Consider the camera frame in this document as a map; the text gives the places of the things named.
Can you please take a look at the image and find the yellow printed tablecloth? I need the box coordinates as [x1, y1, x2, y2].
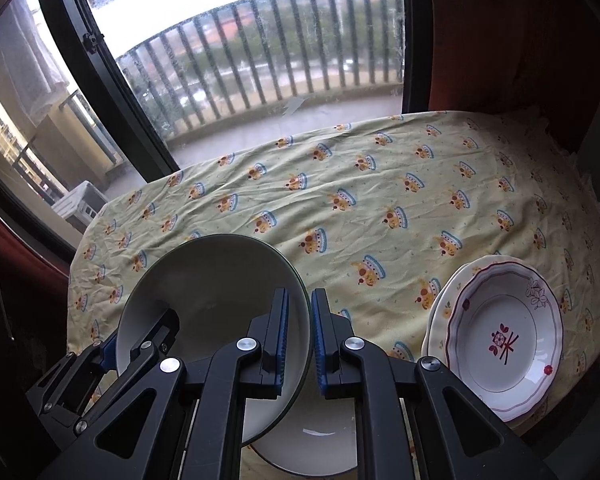
[66, 110, 600, 480]

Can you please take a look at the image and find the floral bowl with dark foot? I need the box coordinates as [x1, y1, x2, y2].
[247, 385, 363, 477]

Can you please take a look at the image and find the cream floral bowl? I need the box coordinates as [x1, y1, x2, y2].
[116, 233, 313, 446]

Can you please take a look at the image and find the red rimmed flower plate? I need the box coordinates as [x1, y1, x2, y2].
[444, 259, 565, 409]

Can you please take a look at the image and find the red curtain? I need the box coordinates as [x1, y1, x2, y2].
[427, 0, 600, 157]
[0, 195, 78, 321]

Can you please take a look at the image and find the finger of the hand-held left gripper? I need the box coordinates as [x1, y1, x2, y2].
[25, 337, 118, 413]
[72, 308, 181, 436]

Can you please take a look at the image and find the black window frame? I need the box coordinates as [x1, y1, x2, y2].
[0, 0, 431, 253]

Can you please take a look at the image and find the balcony railing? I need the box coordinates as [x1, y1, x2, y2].
[115, 0, 406, 142]

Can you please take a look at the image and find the hanging white cloth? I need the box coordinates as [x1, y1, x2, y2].
[0, 0, 69, 117]

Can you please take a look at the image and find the scalloped yellow flower plate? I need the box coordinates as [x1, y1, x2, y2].
[427, 255, 531, 361]

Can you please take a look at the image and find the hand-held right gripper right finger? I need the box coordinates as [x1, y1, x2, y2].
[310, 287, 556, 480]

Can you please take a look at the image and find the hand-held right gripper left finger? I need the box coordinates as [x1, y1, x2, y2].
[37, 287, 291, 480]

